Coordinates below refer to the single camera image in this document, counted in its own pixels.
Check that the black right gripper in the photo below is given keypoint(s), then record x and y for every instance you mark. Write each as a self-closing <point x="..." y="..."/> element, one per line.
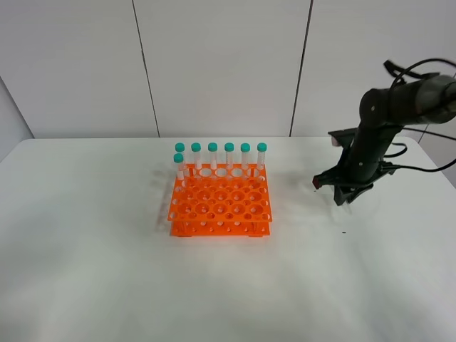
<point x="356" y="172"/>

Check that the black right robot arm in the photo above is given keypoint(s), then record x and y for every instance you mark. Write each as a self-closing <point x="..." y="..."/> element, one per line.
<point x="384" y="113"/>

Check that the back row tube far right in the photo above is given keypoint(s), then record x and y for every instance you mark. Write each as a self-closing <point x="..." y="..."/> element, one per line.
<point x="261" y="151"/>

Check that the orange test tube rack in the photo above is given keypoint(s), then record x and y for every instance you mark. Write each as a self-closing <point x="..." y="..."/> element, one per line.
<point x="220" y="203"/>

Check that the second row tube left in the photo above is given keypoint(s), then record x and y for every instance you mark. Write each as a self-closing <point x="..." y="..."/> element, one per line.
<point x="180" y="164"/>

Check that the back row tube far left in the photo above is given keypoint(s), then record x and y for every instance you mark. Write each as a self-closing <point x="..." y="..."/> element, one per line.
<point x="180" y="148"/>

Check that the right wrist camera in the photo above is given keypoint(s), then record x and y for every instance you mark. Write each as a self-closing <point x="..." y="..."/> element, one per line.
<point x="342" y="138"/>

